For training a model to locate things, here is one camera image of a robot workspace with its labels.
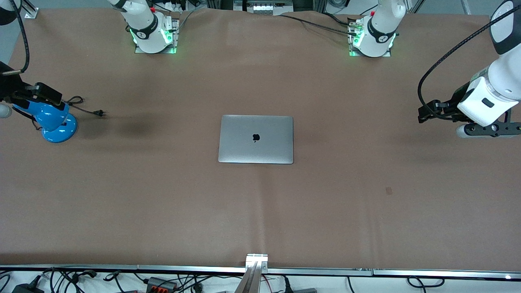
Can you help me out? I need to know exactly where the white power strip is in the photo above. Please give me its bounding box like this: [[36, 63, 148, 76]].
[[234, 0, 294, 15]]

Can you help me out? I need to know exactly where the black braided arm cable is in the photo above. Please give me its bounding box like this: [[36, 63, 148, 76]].
[[418, 4, 521, 107], [2, 0, 30, 76]]

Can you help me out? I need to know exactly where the aluminium corner post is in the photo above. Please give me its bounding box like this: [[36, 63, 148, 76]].
[[16, 0, 39, 19]]

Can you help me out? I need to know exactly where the black cable loop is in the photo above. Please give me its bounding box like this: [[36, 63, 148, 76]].
[[408, 276, 445, 289]]

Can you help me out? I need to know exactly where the black power adapter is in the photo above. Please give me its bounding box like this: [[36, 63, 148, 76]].
[[11, 277, 44, 293]]

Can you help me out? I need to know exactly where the black lamp cable with plug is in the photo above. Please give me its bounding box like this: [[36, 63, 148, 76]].
[[61, 96, 107, 118]]

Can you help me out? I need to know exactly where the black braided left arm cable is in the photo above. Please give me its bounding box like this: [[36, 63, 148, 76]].
[[418, 4, 521, 107]]

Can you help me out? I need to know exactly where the black box with orange levers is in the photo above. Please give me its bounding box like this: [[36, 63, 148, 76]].
[[146, 277, 178, 292]]

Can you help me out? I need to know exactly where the thick black cable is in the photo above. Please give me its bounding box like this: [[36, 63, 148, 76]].
[[280, 13, 359, 35]]

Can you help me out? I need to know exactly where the aluminium profile beam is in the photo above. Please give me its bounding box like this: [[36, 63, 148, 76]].
[[234, 253, 269, 293]]

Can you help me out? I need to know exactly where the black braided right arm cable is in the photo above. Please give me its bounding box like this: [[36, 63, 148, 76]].
[[2, 0, 30, 76]]

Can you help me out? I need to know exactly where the brown table mat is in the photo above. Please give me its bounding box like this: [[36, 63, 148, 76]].
[[0, 7, 521, 272]]

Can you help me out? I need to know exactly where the aluminium table edge rail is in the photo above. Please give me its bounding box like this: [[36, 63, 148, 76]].
[[0, 264, 521, 281]]

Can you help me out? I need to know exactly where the blue desk lamp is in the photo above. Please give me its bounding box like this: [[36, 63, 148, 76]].
[[12, 102, 78, 144]]

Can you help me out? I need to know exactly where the grey Apple laptop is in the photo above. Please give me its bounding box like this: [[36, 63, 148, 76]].
[[218, 115, 294, 164]]

